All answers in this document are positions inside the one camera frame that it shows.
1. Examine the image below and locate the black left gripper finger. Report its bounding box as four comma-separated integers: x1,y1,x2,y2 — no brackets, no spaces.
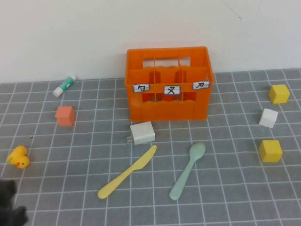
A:
0,180,16,210
0,206,28,226

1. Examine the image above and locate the yellow plastic knife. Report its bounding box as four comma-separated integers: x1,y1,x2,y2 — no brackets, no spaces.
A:
97,145,158,200

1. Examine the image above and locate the mint green plastic spoon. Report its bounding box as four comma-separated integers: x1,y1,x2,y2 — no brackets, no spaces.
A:
169,141,206,201

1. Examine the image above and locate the orange plastic cutlery holder crate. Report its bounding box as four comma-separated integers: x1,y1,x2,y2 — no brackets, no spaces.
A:
124,46,215,122

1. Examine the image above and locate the yellow rubber duck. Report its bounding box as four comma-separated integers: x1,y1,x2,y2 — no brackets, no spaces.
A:
7,145,31,170

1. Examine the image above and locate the grey grid tablecloth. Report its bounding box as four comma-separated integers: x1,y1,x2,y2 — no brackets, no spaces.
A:
0,68,301,226

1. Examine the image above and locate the salmon orange cube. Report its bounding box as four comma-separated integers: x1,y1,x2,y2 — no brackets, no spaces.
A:
55,105,76,127

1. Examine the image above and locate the white green glue stick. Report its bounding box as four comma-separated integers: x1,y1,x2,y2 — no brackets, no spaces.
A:
52,74,78,97

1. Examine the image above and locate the white power adapter plug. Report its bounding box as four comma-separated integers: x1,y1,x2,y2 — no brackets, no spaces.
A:
124,121,156,146

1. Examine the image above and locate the yellow cube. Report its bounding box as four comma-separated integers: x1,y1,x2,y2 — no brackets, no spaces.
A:
258,139,283,163
269,84,291,105

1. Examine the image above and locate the white cube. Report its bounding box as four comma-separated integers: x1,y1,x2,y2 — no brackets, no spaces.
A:
259,108,279,129

